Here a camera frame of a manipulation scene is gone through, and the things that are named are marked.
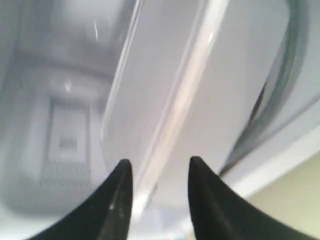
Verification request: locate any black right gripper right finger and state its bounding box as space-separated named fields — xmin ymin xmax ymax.
xmin=188 ymin=156 xmax=313 ymax=240

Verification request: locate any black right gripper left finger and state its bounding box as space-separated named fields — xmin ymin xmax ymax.
xmin=32 ymin=159 xmax=132 ymax=240

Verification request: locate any white plastic lidded container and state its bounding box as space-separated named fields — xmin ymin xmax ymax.
xmin=100 ymin=0 xmax=289 ymax=216

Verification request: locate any white Midea microwave oven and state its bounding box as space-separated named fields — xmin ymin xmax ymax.
xmin=0 ymin=0 xmax=320 ymax=240

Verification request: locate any glass turntable plate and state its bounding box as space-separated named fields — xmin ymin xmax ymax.
xmin=218 ymin=0 xmax=309 ymax=177

